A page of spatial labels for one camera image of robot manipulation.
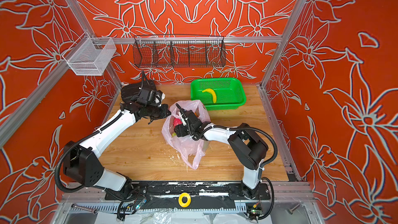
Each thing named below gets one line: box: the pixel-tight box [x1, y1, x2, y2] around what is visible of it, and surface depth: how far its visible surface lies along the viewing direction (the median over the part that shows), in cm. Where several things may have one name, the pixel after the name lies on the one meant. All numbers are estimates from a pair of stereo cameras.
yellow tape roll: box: [178, 192, 192, 208], surface depth 71 cm
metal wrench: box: [70, 203, 99, 215], surface depth 71 cm
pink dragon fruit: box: [172, 117, 183, 129], surface depth 87 cm
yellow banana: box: [202, 88, 217, 104], surface depth 113 cm
